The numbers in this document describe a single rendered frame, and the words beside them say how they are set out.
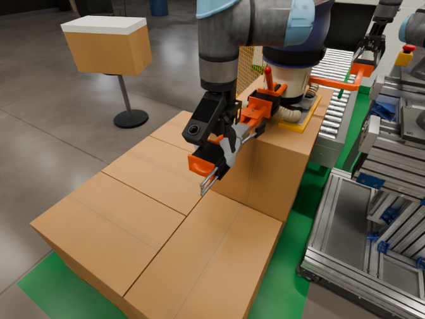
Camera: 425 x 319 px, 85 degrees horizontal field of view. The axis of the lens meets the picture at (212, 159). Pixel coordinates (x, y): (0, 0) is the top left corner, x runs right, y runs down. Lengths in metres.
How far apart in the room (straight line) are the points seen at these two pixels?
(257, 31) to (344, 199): 1.54
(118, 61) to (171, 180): 1.44
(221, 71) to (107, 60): 2.08
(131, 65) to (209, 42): 1.96
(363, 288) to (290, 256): 0.43
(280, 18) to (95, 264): 1.02
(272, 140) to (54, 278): 1.51
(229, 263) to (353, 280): 0.74
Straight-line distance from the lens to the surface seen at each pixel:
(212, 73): 0.45
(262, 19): 0.44
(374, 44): 1.25
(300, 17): 0.45
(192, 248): 1.03
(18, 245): 2.11
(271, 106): 0.80
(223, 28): 0.43
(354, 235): 1.68
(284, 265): 1.66
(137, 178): 1.33
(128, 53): 2.34
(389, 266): 1.66
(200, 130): 0.44
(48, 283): 1.83
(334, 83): 1.08
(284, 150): 0.87
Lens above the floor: 1.46
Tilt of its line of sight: 41 degrees down
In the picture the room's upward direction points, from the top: straight up
